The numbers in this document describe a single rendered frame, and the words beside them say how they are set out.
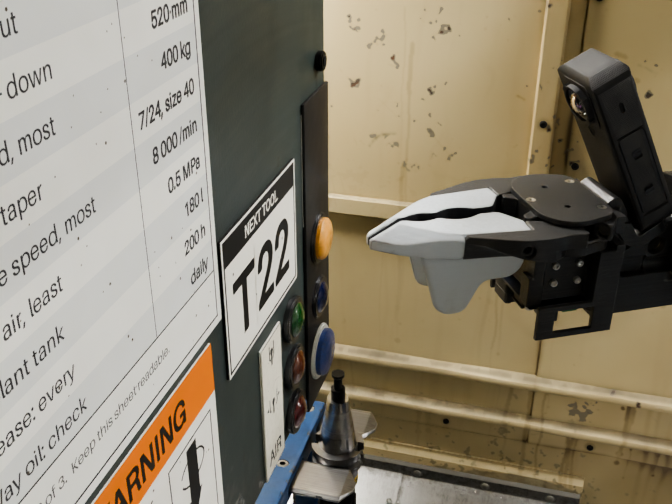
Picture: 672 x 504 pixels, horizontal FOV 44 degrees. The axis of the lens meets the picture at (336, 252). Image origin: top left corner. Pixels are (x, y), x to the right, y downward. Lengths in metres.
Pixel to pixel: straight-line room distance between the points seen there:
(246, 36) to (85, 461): 0.18
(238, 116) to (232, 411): 0.14
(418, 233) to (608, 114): 0.13
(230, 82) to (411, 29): 0.84
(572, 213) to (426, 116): 0.71
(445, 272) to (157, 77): 0.26
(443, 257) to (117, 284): 0.25
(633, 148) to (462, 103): 0.68
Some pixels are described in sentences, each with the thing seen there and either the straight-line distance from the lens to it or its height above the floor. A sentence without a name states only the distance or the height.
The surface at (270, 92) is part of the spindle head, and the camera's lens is 0.39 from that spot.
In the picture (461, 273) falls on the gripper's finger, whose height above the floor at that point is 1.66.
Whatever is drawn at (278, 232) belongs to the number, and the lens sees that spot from 0.42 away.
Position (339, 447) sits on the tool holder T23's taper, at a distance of 1.01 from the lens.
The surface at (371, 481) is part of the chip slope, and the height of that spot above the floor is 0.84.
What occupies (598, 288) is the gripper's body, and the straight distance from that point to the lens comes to 0.54.
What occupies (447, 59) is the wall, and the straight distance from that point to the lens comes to 1.18.
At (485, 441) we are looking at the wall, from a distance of 1.48.
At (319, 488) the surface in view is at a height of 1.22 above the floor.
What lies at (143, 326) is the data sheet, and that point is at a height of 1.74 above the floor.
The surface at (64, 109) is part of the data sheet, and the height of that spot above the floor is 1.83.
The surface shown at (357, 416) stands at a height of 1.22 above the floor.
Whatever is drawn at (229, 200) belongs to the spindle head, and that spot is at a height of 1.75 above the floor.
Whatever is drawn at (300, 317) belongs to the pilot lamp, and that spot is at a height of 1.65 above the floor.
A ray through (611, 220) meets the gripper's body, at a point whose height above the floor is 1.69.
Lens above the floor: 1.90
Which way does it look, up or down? 28 degrees down
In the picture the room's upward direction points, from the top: straight up
